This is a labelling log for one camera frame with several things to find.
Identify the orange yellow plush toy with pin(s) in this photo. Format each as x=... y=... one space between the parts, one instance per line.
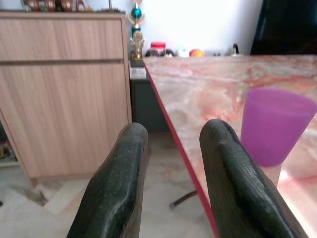
x=196 y=52

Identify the gold trophy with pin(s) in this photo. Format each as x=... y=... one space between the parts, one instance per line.
x=137 y=44

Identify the purple plastic cup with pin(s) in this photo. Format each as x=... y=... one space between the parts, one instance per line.
x=272 y=124

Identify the white round plush toy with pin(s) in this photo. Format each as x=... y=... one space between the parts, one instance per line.
x=182 y=52

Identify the black plush toy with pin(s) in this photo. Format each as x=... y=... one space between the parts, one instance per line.
x=148 y=52

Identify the light wooden cabinet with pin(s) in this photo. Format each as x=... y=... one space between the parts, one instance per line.
x=62 y=99

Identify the large black furniture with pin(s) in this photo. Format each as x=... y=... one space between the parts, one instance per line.
x=284 y=24

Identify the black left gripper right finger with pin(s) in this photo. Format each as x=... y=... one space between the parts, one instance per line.
x=230 y=183

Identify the dark low cabinet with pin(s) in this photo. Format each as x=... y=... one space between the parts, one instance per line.
x=146 y=106

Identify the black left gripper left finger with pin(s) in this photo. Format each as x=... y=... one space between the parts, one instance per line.
x=116 y=178

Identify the red lidded jar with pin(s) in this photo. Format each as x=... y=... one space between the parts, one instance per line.
x=158 y=47

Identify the teal ball trophy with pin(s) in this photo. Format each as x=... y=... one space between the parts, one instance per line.
x=136 y=12

